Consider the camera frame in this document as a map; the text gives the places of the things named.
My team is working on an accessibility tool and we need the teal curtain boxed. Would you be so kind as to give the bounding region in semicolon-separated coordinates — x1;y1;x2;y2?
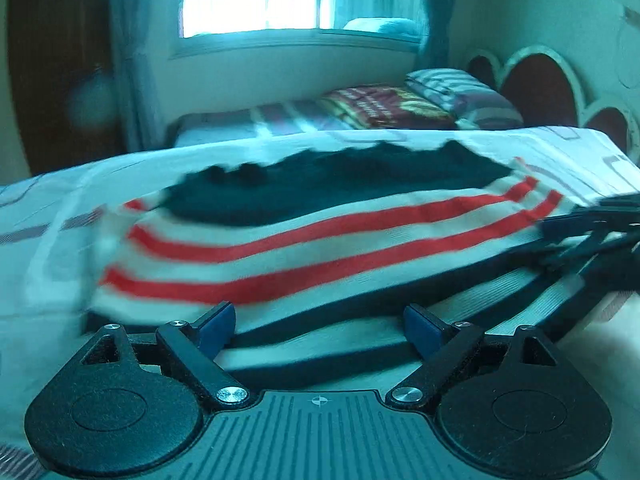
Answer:
330;0;468;70
107;0;187;152

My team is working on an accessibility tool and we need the red printed folded blanket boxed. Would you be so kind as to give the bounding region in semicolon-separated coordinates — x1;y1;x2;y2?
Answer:
319;85;458;131

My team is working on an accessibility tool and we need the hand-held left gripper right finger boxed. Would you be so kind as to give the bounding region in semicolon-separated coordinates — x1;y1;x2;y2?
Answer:
389;303;559;406

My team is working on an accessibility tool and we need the dark wooden door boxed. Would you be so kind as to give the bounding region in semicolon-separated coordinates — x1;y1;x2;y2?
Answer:
7;0;128;177

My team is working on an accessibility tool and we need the striped bed sheet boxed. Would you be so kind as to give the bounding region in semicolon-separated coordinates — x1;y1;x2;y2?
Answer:
166;100;361;148

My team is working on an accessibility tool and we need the printed white bed sheet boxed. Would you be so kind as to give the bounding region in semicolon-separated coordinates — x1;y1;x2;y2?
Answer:
0;126;640;480

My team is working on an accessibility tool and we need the red scalloped headboard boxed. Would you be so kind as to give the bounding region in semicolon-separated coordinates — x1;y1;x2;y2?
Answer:
464;45;640;162

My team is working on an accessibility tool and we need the striped pillow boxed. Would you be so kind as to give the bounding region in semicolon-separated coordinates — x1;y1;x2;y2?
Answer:
404;67;524;131

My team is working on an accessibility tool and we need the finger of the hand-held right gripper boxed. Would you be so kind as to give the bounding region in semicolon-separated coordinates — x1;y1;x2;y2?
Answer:
542;196;640;243
537;232;640;296

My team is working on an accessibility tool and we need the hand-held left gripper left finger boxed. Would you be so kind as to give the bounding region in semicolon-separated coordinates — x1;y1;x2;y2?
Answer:
81;301;249;406

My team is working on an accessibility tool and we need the striped knit sweater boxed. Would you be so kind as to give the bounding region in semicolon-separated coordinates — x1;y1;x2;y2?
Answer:
86;139;603;392

